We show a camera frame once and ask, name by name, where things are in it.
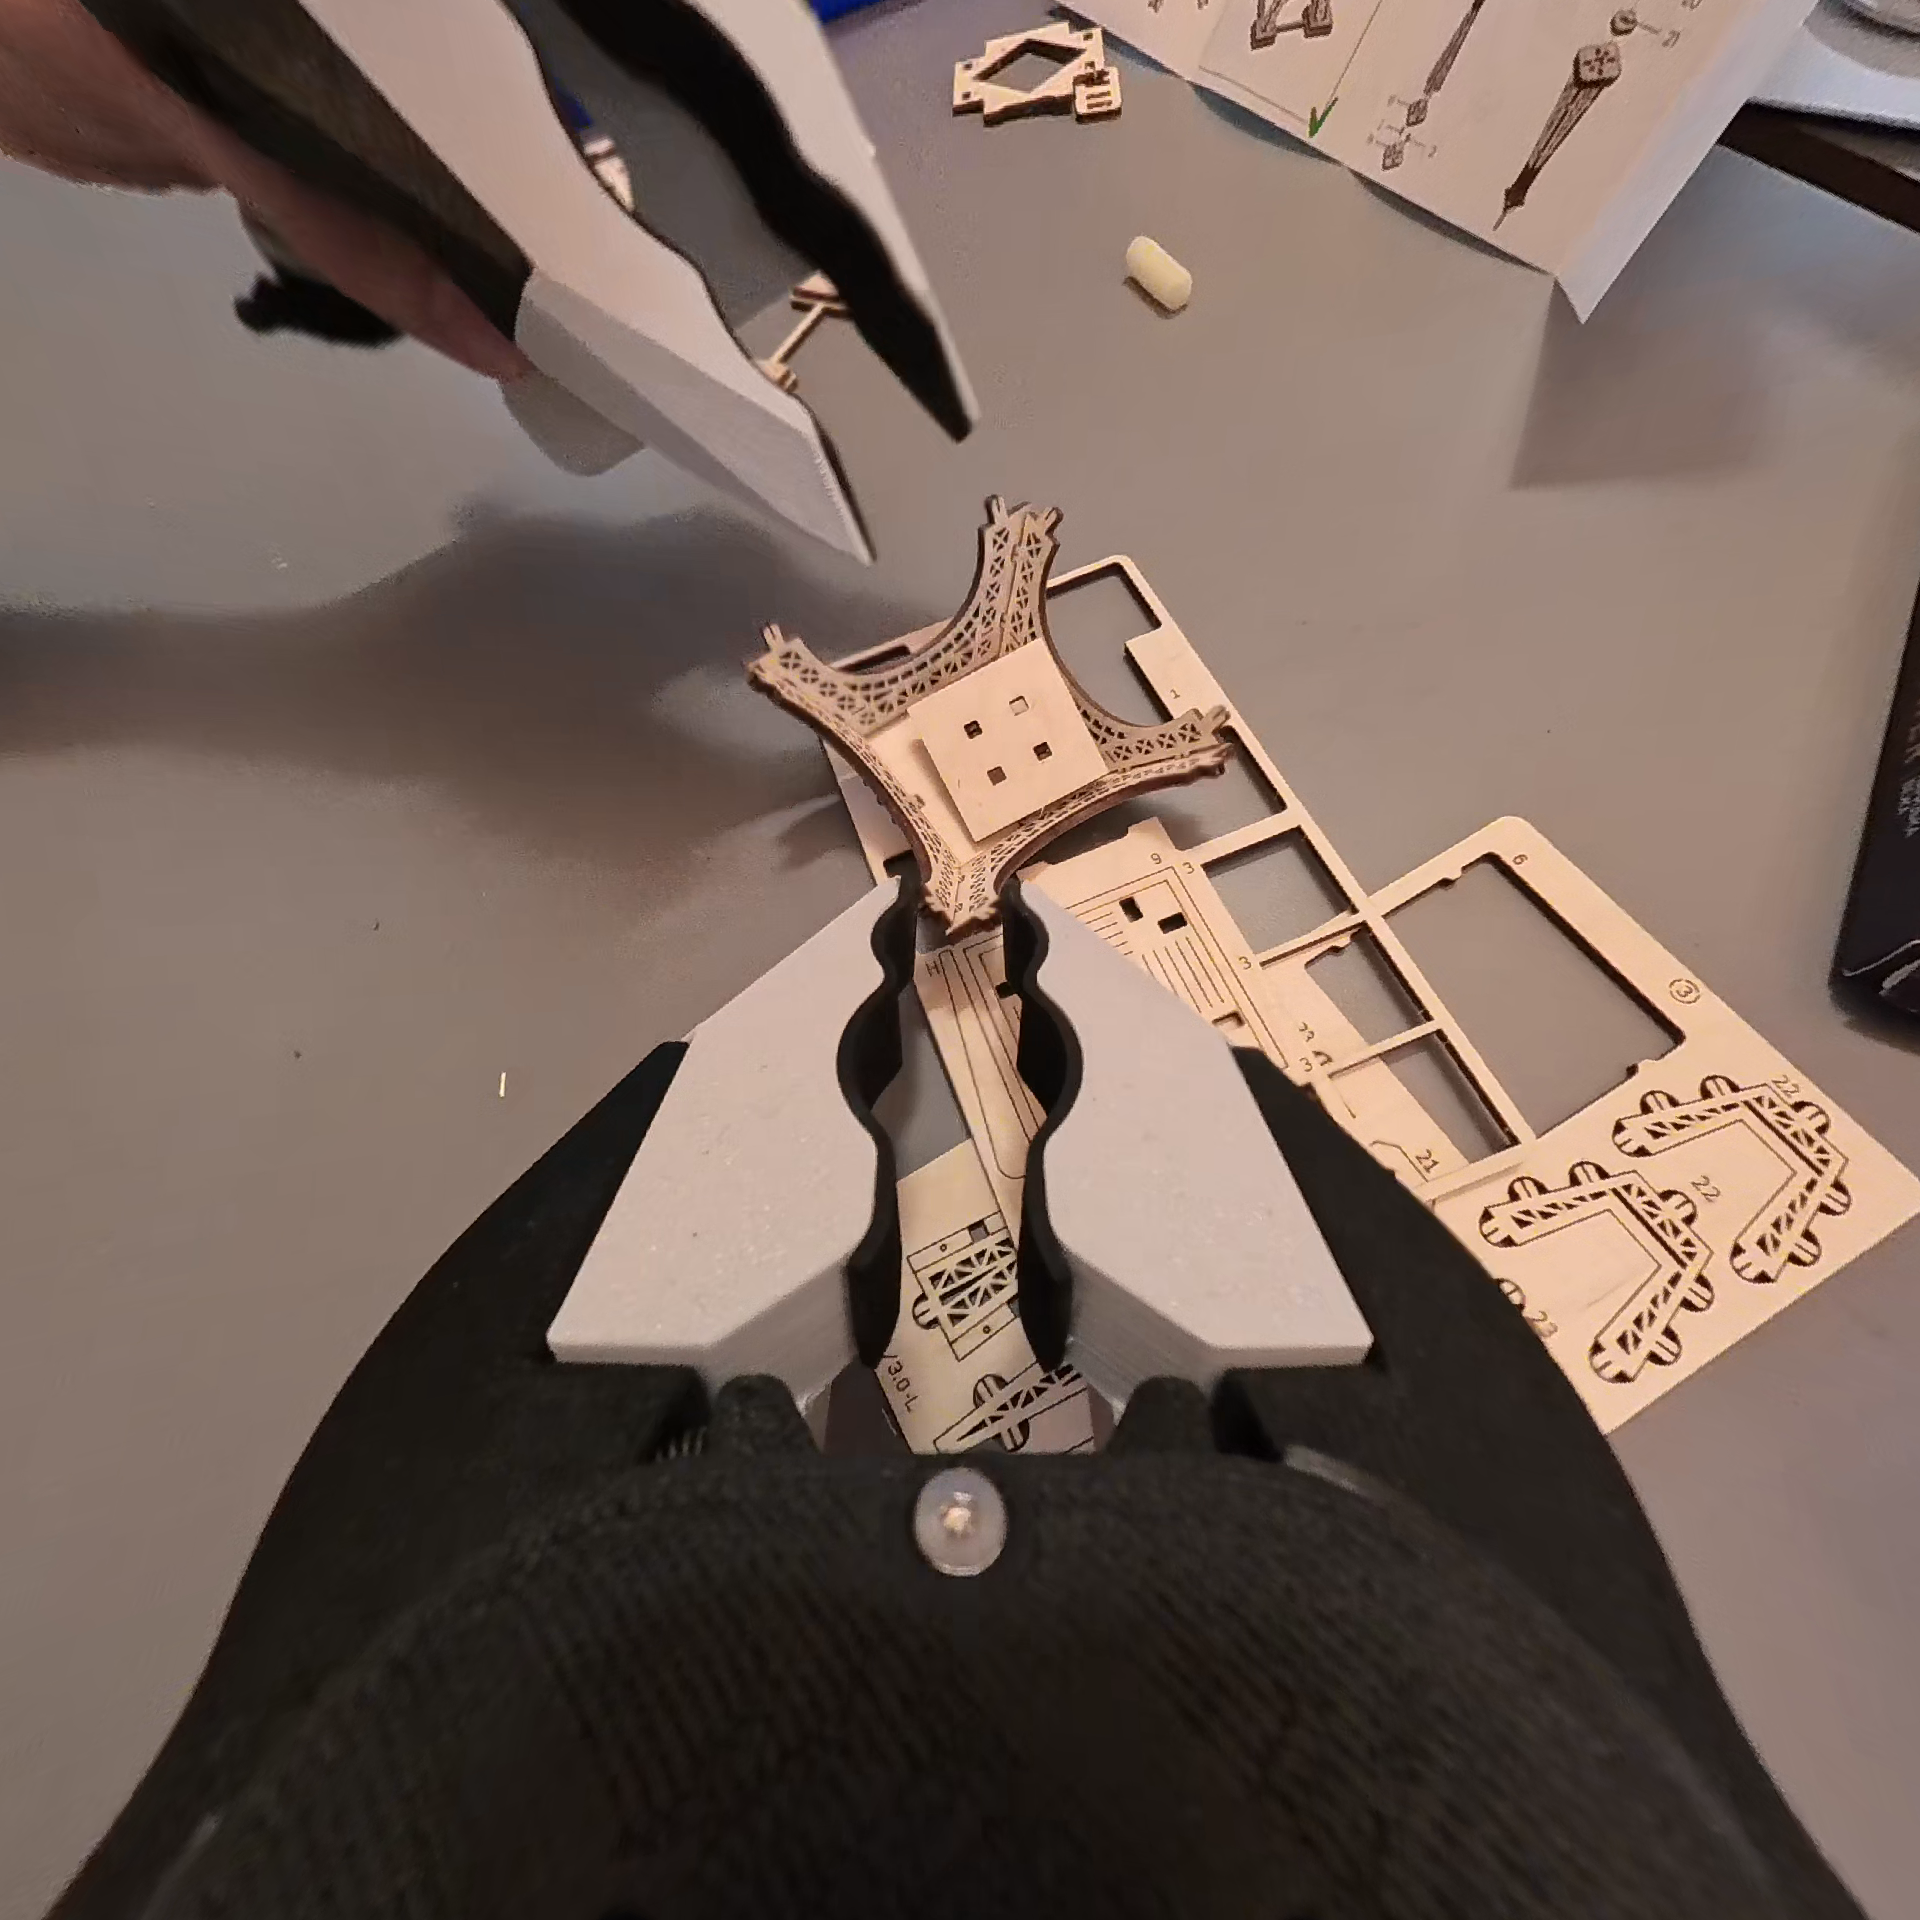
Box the square wooden plate four holes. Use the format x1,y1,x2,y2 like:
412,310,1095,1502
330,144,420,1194
912,644,1113,841

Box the wooden parts sheet with cutouts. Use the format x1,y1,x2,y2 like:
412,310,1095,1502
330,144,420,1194
831,554,1894,1433

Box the purple model kit box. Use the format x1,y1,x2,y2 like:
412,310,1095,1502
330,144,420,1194
1832,720,1920,1022

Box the engraved wooden parts sheet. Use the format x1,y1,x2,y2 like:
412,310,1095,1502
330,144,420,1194
884,831,1248,1455

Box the wooden diamond frame piece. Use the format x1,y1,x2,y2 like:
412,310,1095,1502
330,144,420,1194
950,22,1120,126

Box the wooden frame of small squares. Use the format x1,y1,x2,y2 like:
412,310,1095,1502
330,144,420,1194
756,269,852,393

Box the wooden lattice tower base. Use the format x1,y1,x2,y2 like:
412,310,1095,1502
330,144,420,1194
746,496,1239,934

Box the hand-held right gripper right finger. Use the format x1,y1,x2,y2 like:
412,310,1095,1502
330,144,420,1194
1006,882,1375,1413

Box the person's left hand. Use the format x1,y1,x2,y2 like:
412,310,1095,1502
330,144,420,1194
0,7,529,380

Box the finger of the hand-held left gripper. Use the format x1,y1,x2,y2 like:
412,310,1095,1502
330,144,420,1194
300,0,874,567
525,0,980,440

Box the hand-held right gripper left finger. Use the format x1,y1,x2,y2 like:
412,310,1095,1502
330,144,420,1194
544,878,917,1413

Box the folded assembly instruction sheet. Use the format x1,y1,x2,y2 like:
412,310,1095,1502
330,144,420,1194
1048,0,1817,319

